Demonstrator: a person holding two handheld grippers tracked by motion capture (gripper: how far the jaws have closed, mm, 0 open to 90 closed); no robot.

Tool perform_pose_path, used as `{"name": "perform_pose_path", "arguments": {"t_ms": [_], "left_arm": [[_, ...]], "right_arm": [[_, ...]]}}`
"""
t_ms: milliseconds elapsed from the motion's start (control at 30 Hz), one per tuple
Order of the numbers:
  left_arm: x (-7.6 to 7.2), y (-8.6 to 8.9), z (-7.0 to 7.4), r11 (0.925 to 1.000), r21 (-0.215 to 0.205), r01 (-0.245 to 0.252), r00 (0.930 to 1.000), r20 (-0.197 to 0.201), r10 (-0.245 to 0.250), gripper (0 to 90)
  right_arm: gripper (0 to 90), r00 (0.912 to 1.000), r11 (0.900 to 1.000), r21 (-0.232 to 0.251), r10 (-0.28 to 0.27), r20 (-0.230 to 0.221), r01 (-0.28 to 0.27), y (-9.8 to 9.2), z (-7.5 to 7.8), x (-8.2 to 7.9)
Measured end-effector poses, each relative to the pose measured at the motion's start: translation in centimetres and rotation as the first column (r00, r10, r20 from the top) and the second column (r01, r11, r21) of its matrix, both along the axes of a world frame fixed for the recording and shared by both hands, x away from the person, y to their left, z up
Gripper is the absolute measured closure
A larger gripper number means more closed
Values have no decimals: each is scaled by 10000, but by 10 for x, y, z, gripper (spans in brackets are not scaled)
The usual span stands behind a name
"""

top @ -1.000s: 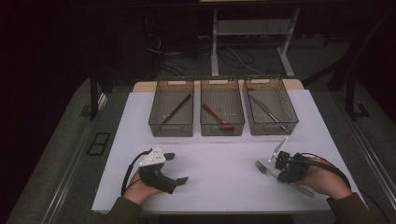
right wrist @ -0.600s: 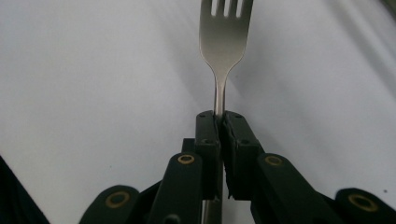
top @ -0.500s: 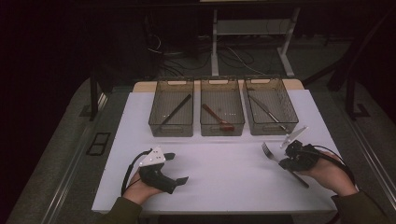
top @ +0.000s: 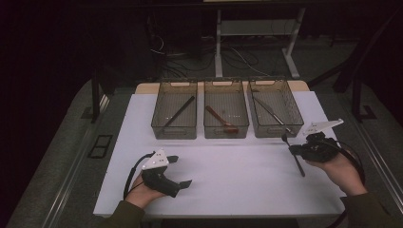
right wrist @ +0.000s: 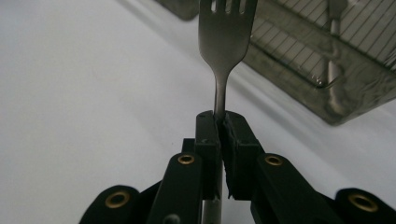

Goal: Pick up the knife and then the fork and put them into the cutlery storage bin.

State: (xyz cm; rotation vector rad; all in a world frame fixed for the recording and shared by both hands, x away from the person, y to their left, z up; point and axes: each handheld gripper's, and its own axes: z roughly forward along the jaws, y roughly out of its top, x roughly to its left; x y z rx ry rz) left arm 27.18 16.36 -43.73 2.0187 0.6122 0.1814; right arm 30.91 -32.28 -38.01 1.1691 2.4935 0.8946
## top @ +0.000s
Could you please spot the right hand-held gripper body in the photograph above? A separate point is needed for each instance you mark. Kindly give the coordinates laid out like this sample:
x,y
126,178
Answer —
x,y
318,148

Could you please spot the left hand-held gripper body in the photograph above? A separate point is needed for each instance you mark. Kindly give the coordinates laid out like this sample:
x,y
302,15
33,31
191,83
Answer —
x,y
158,177

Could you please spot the metal fork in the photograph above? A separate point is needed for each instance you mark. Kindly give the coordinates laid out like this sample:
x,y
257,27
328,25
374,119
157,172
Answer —
x,y
296,163

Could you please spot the metal knife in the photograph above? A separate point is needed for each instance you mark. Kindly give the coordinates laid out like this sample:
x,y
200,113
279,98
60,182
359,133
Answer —
x,y
269,110

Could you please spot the black chopstick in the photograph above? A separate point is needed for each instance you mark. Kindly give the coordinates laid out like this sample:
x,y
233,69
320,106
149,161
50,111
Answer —
x,y
179,111

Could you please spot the brown wooden spoon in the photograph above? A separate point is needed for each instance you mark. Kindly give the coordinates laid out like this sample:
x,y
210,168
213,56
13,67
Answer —
x,y
223,122

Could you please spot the person's left hand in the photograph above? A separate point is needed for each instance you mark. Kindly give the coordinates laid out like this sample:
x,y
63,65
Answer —
x,y
141,194

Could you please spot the person's right hand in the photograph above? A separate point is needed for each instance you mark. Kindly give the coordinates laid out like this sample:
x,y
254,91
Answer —
x,y
342,174

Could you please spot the white table cloth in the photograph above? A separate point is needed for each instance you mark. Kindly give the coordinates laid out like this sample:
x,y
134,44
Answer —
x,y
237,190

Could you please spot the black metal stand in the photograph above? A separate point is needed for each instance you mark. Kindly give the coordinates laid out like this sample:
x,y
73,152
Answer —
x,y
358,91
95,98

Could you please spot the white metal desk frame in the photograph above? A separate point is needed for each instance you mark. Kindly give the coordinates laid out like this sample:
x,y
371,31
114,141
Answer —
x,y
253,28

